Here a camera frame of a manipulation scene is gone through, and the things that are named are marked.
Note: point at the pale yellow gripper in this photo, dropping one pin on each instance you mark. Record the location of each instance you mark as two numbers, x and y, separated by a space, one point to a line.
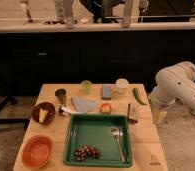
159 115

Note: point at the blue sponge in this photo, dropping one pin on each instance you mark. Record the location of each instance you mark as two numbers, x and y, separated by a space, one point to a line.
106 92

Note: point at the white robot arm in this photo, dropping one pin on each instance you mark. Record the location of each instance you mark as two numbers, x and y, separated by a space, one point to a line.
173 82

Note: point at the green plastic tray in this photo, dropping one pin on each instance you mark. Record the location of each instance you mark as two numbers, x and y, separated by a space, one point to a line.
95 130

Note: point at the wooden table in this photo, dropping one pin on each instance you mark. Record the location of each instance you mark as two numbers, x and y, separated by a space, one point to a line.
147 151

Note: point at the green chili pepper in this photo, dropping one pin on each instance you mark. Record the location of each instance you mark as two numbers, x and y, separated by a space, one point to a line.
137 96

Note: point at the metal fork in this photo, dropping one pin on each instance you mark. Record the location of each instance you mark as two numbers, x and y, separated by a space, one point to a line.
116 134

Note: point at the white cup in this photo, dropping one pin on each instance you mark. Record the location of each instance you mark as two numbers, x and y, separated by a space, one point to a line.
122 85

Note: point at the orange peach fruit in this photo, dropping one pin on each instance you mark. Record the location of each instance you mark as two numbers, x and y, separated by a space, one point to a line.
105 108

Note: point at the light blue cloth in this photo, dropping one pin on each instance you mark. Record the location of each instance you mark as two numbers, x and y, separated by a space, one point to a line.
83 105

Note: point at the green plastic cup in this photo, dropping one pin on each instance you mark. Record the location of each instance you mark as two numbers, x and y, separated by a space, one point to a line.
85 86

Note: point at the bunch of red grapes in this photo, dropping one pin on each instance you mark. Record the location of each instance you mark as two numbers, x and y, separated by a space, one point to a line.
86 152

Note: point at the white spoon with black end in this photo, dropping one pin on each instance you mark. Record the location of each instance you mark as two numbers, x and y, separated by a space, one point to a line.
66 110

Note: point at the small metal cup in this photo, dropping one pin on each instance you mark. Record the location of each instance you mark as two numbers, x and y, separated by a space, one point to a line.
61 96

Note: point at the yellow cheese wedge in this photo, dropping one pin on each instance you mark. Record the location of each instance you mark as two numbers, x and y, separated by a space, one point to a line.
42 115

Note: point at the dark brown plate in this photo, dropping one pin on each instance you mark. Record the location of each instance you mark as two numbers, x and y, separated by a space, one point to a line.
46 106

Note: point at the orange plastic bowl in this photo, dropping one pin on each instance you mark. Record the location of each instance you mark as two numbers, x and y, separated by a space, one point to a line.
37 152

